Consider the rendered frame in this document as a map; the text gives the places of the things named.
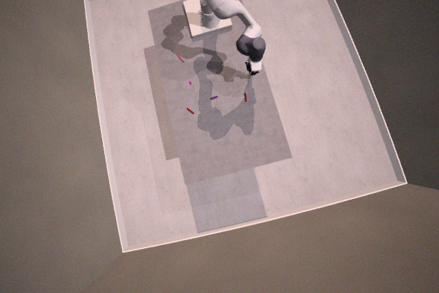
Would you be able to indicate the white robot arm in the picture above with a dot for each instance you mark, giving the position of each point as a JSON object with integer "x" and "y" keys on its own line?
{"x": 249, "y": 43}

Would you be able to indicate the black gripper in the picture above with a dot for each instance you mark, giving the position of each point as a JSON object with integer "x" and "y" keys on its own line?
{"x": 249, "y": 69}

